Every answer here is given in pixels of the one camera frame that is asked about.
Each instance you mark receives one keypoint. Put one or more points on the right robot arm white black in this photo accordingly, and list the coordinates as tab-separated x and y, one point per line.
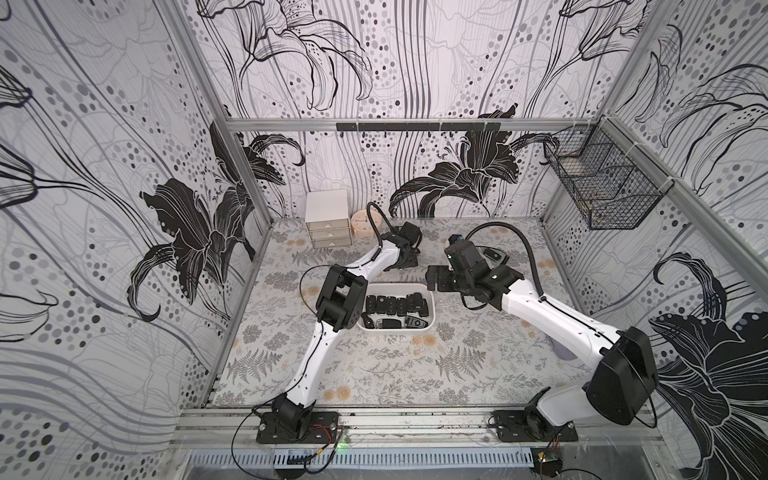
623	375

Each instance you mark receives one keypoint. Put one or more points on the black wire wall basket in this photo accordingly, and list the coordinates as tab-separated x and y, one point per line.
603	177

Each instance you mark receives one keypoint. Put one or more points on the black car key front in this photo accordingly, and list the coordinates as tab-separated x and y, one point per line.
391	306

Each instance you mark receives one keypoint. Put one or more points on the black silver mercedes key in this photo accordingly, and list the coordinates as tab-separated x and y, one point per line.
368	321

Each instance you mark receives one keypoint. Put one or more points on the pink round alarm clock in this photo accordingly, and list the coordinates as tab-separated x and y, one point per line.
360	224

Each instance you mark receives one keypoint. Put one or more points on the purple tray lid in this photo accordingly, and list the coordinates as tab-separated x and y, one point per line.
561	351

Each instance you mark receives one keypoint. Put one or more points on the silver black bmw key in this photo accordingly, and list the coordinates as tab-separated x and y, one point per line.
411	322

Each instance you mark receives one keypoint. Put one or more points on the white cable duct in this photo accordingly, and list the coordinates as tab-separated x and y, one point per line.
374	458

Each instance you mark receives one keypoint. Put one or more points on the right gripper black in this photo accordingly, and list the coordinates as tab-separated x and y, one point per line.
441	278

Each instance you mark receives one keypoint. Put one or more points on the black key fob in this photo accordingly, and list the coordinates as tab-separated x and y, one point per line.
393	324

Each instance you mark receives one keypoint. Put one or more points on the black wall rail bar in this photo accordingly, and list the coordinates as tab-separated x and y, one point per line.
451	126

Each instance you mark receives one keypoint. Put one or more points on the black car key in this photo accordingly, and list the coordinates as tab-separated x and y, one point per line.
492	254
424	311
381	305
391	306
402	307

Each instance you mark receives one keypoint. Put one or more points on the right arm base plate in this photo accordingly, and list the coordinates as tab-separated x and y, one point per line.
514	426

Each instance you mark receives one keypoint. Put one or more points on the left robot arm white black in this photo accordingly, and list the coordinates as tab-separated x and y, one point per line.
339	305

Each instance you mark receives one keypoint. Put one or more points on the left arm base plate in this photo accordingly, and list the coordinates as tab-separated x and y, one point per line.
318	427

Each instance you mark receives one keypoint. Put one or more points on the white mini drawer cabinet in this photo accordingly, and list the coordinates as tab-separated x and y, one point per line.
327	218

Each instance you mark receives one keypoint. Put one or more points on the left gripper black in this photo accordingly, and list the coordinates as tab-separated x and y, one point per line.
407	257

